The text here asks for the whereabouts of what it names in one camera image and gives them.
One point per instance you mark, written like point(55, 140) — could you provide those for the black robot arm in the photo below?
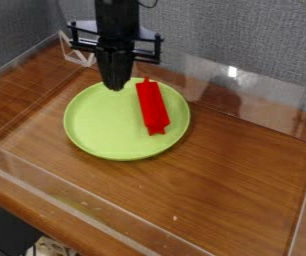
point(118, 18)

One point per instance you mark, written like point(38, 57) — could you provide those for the red plastic block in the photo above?
point(154, 110)

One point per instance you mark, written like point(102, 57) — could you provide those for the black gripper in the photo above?
point(115, 52)

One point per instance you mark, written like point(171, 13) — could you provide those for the white power strip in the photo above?
point(50, 247)

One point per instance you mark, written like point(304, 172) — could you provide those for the black box under table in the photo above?
point(18, 235)

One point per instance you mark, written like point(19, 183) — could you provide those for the clear acrylic corner bracket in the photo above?
point(72, 55)

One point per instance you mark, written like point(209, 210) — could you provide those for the clear acrylic enclosure wall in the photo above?
point(222, 195)

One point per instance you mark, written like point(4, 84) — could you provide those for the green round plate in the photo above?
point(105, 125)

